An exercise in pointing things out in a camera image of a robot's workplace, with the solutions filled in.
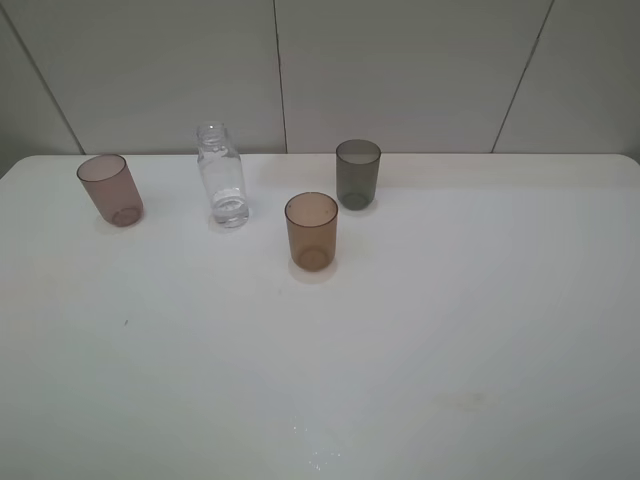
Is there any pink translucent plastic cup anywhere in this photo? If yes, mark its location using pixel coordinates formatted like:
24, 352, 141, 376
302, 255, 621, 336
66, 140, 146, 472
76, 154, 144, 228

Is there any amber translucent plastic cup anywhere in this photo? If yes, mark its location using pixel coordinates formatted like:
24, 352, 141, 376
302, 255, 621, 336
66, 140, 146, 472
284, 192, 339, 272

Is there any clear plastic water bottle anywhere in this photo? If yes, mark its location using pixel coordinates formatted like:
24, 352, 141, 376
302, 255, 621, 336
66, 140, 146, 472
196, 122, 249, 228

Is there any grey translucent plastic cup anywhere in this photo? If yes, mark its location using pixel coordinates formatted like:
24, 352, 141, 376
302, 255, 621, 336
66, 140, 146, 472
336, 139, 381, 211

